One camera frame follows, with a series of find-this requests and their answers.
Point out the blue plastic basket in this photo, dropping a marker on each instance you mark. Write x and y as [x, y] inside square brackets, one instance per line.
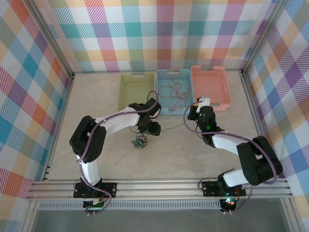
[169, 101]

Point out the yellow-green plastic basket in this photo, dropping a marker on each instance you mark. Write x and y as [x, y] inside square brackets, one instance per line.
[136, 91]

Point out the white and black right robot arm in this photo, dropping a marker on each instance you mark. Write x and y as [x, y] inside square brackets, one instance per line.
[229, 143]

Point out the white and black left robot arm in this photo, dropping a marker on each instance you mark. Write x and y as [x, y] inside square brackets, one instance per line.
[120, 122]

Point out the pink plastic basket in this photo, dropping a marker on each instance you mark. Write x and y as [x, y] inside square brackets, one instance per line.
[210, 89]

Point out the aluminium table side rail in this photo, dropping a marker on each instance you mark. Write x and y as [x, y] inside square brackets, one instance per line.
[67, 91]
[248, 91]

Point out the aluminium mounting rail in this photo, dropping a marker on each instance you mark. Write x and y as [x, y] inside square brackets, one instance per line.
[157, 189]

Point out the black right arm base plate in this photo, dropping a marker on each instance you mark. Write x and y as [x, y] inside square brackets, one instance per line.
[210, 188]

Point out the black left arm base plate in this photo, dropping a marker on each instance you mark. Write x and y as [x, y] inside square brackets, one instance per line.
[108, 189]

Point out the aluminium frame post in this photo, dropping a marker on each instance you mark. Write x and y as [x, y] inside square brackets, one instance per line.
[53, 41]
[262, 36]

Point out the aluminium frame leg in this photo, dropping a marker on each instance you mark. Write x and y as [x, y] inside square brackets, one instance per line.
[289, 215]
[31, 215]

